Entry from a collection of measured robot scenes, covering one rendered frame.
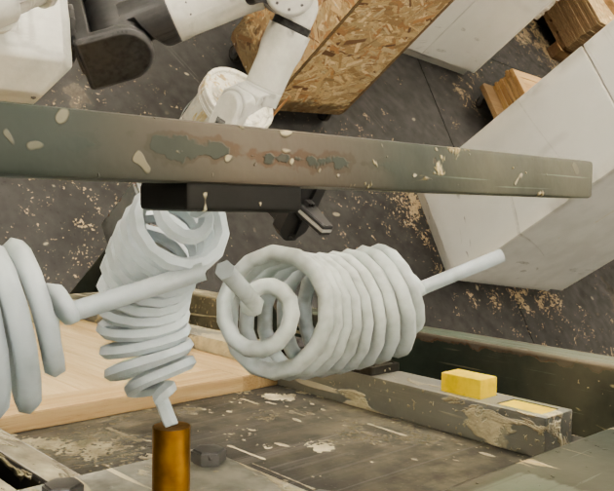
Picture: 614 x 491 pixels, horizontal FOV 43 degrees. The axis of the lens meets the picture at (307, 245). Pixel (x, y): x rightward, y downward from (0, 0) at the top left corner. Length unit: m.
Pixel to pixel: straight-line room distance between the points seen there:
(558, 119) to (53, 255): 2.13
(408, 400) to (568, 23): 5.81
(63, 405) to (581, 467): 0.57
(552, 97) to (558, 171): 3.16
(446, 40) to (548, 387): 3.95
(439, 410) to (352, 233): 2.69
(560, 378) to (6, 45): 0.86
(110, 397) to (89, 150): 0.68
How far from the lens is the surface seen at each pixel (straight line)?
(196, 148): 0.25
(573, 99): 3.52
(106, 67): 1.28
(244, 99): 1.28
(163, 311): 0.32
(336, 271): 0.37
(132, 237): 0.30
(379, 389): 0.90
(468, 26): 4.85
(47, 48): 1.21
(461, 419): 0.83
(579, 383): 1.03
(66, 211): 2.77
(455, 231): 3.78
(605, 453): 0.47
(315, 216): 1.17
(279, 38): 1.29
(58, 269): 2.64
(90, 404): 0.88
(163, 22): 1.27
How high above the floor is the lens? 2.12
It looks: 40 degrees down
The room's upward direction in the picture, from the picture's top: 49 degrees clockwise
